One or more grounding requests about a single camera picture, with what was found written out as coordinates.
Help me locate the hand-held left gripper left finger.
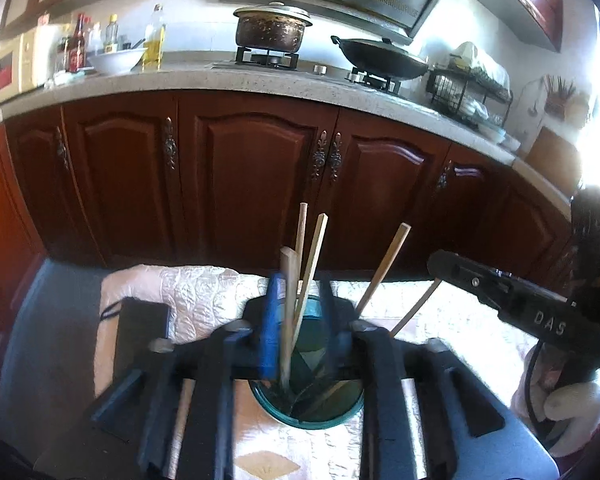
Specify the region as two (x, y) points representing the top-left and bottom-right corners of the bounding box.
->
(87, 272), (288, 480)

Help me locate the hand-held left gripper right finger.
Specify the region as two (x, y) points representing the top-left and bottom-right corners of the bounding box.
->
(321, 280), (507, 480)

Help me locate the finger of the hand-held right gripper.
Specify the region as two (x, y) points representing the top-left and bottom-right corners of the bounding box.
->
(426, 249), (532, 313)

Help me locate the person's right hand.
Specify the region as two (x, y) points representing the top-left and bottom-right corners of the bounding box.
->
(511, 347), (600, 458)

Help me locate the wooden cutting board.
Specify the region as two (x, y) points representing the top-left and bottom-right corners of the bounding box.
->
(522, 127), (584, 197)

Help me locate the stack of white bowls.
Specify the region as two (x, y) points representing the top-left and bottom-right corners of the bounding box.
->
(477, 122), (524, 154)

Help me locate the dark wooden base cabinet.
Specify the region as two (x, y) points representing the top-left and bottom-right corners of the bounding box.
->
(0, 90), (581, 286)

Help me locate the black dish rack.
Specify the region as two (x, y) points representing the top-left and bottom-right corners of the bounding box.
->
(426, 67), (514, 129)

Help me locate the white plastic bag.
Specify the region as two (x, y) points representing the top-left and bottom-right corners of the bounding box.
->
(450, 41), (511, 91)

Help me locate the black wok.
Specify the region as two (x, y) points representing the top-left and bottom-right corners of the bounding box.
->
(331, 35), (430, 81)

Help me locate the gas stove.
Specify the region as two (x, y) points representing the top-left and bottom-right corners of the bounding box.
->
(210, 45), (412, 97)

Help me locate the speckled stone countertop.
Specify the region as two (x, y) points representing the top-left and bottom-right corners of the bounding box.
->
(0, 57), (576, 211)

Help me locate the brown cooking pot with lid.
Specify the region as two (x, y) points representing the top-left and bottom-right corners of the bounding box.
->
(233, 2), (313, 54)

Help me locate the yellow oil bottle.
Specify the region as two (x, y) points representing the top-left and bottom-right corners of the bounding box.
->
(142, 4), (167, 69)

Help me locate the white bowl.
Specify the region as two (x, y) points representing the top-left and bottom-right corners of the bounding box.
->
(87, 47), (149, 76)

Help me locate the yellow capped bottle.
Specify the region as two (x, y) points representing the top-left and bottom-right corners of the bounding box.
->
(102, 14), (120, 54)

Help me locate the clear glass bottle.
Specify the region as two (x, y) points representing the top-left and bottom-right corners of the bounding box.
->
(87, 22), (104, 56)

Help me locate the dark sauce bottle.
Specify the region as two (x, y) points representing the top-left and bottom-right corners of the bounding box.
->
(67, 12), (89, 74)

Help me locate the cream microwave oven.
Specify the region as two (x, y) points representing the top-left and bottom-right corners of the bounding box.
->
(0, 25), (49, 111)

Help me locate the black cable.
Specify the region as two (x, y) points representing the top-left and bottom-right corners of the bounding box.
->
(524, 345), (552, 442)

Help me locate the wall utensil holder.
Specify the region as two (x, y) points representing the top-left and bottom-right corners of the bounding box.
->
(542, 74), (579, 121)

